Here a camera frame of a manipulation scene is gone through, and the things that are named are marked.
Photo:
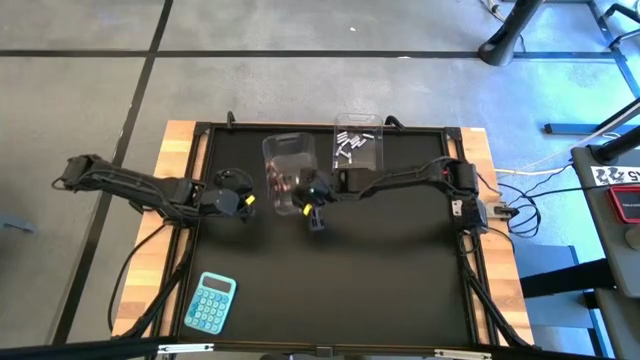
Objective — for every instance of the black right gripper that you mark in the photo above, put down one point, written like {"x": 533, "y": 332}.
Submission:
{"x": 325, "y": 185}

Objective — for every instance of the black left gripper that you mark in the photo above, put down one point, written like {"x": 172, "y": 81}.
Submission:
{"x": 222, "y": 202}

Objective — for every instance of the clear plastic bin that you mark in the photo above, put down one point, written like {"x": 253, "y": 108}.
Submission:
{"x": 287, "y": 150}
{"x": 370, "y": 157}

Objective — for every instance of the teal calculator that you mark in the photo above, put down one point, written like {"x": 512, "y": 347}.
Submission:
{"x": 210, "y": 302}

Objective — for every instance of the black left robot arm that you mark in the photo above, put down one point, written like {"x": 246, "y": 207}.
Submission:
{"x": 135, "y": 182}

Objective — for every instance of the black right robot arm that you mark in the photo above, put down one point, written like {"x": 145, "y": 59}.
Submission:
{"x": 400, "y": 175}

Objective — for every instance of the yellow tape tag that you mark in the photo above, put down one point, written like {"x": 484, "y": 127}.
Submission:
{"x": 307, "y": 210}
{"x": 250, "y": 200}

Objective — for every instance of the black table mat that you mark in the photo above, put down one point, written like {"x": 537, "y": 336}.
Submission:
{"x": 310, "y": 300}

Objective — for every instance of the small silver mounting plate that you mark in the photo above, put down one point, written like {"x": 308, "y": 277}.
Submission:
{"x": 456, "y": 207}

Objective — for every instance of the black bench bar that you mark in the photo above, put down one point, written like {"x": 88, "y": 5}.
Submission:
{"x": 565, "y": 280}

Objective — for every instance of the black stand pole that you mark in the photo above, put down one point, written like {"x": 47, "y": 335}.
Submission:
{"x": 505, "y": 45}

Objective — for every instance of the white sticker with black print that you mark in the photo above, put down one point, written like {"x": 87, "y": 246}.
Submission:
{"x": 597, "y": 182}

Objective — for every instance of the grey cart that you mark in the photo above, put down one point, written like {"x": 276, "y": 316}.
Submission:
{"x": 600, "y": 225}

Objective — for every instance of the red-framed black device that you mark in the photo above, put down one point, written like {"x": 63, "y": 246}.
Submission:
{"x": 627, "y": 205}

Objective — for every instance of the black pole on cart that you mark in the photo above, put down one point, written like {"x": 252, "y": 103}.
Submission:
{"x": 620, "y": 145}

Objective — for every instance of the grey round knob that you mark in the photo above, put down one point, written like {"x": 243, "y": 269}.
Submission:
{"x": 634, "y": 237}

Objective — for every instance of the black chair legs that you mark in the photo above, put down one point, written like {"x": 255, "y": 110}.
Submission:
{"x": 614, "y": 11}

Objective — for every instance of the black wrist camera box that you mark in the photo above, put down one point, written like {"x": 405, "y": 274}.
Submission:
{"x": 311, "y": 191}

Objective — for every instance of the black frame clamp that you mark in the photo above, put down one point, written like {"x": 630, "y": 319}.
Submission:
{"x": 395, "y": 122}
{"x": 230, "y": 119}

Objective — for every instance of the silver beam bracket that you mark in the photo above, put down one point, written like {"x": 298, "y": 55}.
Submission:
{"x": 462, "y": 354}
{"x": 185, "y": 348}

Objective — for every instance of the black camera beam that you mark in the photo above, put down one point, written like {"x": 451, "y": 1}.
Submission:
{"x": 75, "y": 350}

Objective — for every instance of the black floor frame bar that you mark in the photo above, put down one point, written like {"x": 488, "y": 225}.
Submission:
{"x": 575, "y": 128}

